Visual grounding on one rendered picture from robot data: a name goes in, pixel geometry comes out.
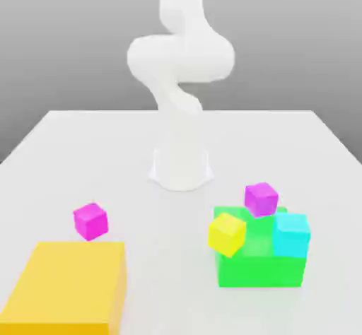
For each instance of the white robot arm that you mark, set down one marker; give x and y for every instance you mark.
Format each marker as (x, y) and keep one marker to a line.
(181, 58)

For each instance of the small purple cube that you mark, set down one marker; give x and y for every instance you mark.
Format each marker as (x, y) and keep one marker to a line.
(261, 199)

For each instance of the small yellow cube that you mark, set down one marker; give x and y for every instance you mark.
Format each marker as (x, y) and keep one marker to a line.
(226, 234)

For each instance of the small magenta cube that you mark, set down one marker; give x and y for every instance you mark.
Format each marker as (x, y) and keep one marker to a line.
(91, 222)

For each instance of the small cyan cube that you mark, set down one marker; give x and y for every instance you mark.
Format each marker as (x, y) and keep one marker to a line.
(291, 236)

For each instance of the large green box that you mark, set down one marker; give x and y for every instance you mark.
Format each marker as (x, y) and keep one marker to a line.
(260, 270)

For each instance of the large yellow box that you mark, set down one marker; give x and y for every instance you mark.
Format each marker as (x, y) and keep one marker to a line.
(65, 287)

